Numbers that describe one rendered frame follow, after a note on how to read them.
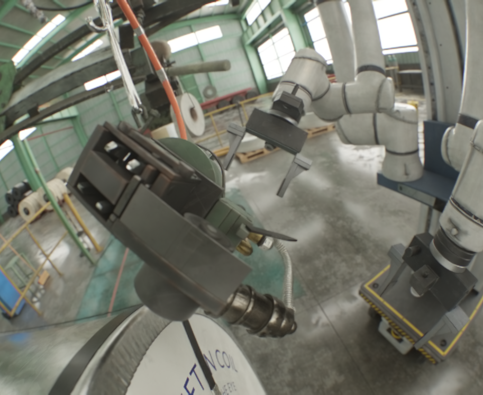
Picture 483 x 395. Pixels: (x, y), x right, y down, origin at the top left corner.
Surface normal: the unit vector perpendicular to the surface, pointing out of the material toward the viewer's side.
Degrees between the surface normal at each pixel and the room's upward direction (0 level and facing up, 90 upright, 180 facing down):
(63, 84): 139
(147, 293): 50
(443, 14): 90
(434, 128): 90
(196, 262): 65
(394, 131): 90
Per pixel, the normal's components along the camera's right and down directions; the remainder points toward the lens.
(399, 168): -0.76, 0.16
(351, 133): -0.63, 0.50
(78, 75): 0.37, 0.89
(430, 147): -0.89, 0.41
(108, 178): -0.05, 0.03
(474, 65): -1.00, -0.03
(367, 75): -0.69, -0.18
